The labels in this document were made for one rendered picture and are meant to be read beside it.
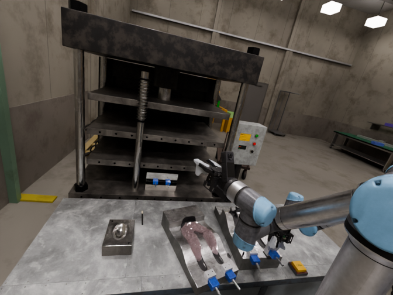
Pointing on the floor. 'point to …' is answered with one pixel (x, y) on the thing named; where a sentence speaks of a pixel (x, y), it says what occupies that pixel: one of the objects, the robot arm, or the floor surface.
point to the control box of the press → (247, 144)
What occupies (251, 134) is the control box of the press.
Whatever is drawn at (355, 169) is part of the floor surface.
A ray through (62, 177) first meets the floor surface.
